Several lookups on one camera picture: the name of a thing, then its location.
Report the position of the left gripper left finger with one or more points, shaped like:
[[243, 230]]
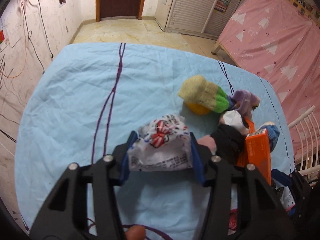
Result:
[[125, 170]]

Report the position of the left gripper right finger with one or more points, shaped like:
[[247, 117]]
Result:
[[198, 163]]

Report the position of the white printed snack bag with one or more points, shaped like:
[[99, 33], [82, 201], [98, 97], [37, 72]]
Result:
[[164, 144]]

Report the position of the small orange plastic bowl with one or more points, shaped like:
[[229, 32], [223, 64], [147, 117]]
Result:
[[197, 109]]

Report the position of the orange cardboard box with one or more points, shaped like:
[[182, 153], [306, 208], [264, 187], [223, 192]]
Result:
[[257, 151]]

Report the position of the yellow green fuzzy sock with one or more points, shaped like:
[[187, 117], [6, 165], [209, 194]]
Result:
[[197, 89]]

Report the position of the operator hand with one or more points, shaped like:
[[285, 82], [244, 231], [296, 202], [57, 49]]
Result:
[[136, 232]]

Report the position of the pink fuzzy sock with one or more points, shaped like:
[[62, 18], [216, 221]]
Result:
[[209, 142]]

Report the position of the black white sock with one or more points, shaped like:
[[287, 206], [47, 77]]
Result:
[[229, 138]]

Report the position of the blue white sock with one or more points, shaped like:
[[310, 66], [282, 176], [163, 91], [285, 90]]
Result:
[[272, 132]]

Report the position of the light blue bed sheet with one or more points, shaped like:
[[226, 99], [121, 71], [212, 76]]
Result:
[[72, 136]]

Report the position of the white metal chair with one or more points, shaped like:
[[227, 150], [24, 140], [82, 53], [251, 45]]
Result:
[[306, 155]]

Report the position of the pink tree-print bed cover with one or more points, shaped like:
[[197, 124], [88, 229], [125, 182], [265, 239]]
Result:
[[272, 40]]

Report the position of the white louvered wardrobe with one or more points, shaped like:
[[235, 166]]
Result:
[[193, 17]]

